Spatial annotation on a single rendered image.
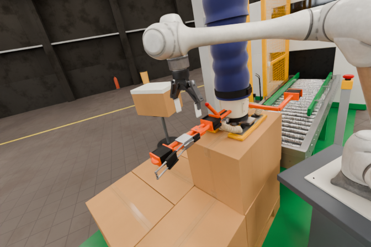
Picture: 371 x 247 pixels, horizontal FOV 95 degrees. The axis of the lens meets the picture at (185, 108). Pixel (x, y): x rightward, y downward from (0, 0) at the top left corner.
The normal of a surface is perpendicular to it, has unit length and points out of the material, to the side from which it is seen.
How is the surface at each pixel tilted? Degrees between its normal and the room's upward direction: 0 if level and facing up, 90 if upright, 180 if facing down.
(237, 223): 0
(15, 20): 90
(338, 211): 0
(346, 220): 0
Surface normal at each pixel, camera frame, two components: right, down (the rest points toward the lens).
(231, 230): -0.18, -0.92
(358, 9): -0.98, -0.19
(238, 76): 0.06, 0.07
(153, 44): -0.34, 0.39
